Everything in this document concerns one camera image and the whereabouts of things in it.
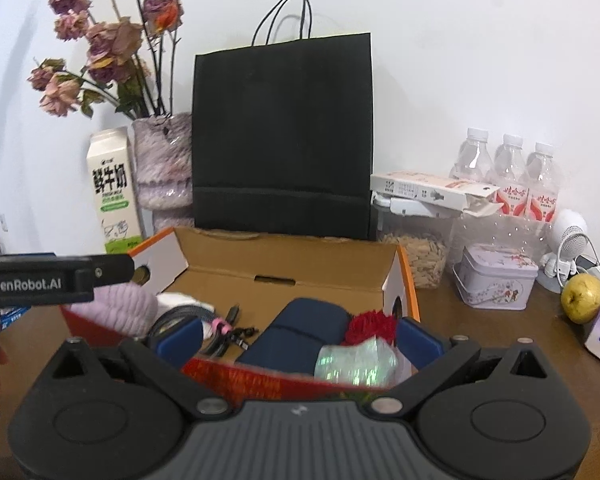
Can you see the black paper bag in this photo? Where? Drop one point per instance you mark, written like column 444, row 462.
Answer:
column 282, row 135

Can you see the lilac fuzzy sock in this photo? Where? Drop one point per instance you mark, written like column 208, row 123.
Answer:
column 125, row 307

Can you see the dried rose bouquet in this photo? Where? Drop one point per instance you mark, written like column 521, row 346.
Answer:
column 105, row 45

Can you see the white cloth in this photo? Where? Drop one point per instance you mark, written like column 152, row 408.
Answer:
column 182, row 302

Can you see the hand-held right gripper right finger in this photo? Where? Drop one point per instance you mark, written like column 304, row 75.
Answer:
column 420, row 341

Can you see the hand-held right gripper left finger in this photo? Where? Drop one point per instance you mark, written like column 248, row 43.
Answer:
column 180, row 341

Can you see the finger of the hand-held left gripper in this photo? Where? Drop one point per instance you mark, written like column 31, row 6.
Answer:
column 112, row 270

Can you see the floral tin box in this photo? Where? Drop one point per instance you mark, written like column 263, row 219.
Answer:
column 495, row 277

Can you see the yellow green pear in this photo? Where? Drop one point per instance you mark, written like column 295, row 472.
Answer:
column 582, row 299

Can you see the red fabric rose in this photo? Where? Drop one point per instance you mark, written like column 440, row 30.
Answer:
column 372, row 327

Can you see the clear jar of seeds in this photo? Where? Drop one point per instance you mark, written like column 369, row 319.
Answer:
column 420, row 255

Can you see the flat white carton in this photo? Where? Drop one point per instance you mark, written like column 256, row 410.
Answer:
column 425, row 190

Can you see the white green milk carton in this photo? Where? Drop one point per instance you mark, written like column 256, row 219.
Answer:
column 112, row 195

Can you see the iridescent plastic bag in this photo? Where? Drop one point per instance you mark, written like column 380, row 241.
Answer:
column 355, row 362

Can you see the red cardboard box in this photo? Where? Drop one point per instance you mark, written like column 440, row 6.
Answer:
column 290, row 265

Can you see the navy zip pouch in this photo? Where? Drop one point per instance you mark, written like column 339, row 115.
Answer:
column 295, row 335

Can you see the small white fan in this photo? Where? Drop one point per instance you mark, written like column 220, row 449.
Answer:
column 567, row 240

